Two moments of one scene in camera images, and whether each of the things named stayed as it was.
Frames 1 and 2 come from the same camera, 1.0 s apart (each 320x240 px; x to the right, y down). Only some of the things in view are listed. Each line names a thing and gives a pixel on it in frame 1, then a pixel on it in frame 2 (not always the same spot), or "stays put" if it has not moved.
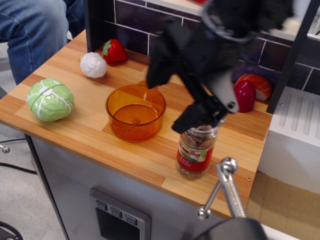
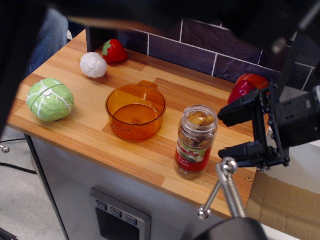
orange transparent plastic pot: x=135 y=112 stays put
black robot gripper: x=204 y=55 → x=283 y=123
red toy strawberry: x=113 y=51 stays put
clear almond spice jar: x=195 y=151 stays put
